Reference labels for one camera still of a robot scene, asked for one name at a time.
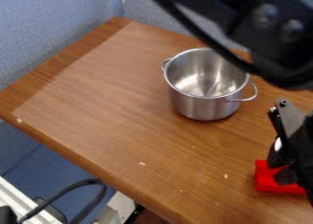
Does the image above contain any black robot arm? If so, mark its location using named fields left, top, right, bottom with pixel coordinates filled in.
left=153, top=0, right=313, bottom=206

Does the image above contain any metal pot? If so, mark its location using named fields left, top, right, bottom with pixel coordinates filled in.
left=161, top=48, right=258, bottom=121

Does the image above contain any red block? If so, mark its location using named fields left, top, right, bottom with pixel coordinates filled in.
left=254, top=160, right=307, bottom=195

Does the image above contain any white table bracket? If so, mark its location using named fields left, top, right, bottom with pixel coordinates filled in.
left=93, top=192, right=135, bottom=224

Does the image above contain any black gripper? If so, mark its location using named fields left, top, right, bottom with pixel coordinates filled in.
left=266, top=99, right=313, bottom=204

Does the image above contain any black cable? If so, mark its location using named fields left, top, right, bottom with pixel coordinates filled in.
left=16, top=177, right=109, bottom=224

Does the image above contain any white box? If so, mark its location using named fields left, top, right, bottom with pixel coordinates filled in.
left=0, top=176, right=63, bottom=224

